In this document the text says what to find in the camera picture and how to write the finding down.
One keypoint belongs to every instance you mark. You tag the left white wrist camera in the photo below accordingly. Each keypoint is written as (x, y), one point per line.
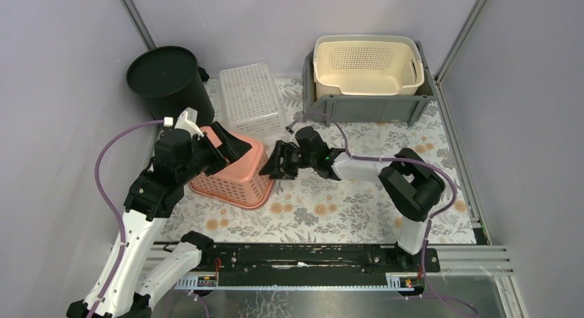
(185, 121)

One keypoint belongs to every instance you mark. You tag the black cloth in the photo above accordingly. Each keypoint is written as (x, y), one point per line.
(204, 76)

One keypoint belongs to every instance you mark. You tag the grey plastic crate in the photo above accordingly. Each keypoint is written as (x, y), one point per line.
(367, 109)

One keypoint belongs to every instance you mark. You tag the cream plastic tub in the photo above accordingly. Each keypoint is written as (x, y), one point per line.
(367, 65)

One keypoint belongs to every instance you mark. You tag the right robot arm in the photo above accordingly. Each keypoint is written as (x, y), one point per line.
(413, 185)

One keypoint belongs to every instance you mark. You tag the large black cylindrical container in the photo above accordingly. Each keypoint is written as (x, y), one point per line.
(168, 80)

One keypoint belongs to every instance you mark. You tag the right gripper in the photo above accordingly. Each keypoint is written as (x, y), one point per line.
(273, 168)

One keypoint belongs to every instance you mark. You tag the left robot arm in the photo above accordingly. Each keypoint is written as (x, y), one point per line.
(119, 291)

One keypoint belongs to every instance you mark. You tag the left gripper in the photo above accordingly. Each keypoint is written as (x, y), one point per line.
(215, 151)

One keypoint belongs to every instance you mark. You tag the white perforated plastic basket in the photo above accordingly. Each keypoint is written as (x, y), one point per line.
(251, 103)

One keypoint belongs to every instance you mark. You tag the black mounting base rail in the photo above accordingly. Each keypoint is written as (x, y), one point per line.
(265, 265)

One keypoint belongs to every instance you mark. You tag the pink perforated basket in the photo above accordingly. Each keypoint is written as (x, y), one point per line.
(240, 183)

